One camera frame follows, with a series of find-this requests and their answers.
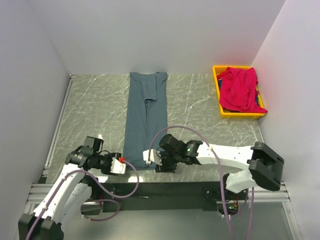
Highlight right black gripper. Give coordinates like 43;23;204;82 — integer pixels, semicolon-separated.
155;150;181;174

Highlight blue-grey t-shirt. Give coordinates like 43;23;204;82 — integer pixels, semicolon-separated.
123;72;168;170

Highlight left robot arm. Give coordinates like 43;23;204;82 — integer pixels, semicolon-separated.
18;136;122;240

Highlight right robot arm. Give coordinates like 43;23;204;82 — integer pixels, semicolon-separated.
144;134;285;200

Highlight black base beam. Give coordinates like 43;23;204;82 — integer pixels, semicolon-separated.
69;181;249;214

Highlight yellow plastic bin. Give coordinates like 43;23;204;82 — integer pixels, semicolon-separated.
212;65;266;119

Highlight red t-shirt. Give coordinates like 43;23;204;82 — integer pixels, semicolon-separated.
216;66;268;114

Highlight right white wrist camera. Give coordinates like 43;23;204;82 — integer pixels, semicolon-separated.
142;149;162;166

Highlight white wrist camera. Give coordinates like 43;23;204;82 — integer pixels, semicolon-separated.
110;157;126;175
142;149;162;166

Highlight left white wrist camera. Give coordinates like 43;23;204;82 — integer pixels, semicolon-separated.
110;157;126;175

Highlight aluminium rail frame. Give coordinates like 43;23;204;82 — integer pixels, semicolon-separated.
18;73;290;240

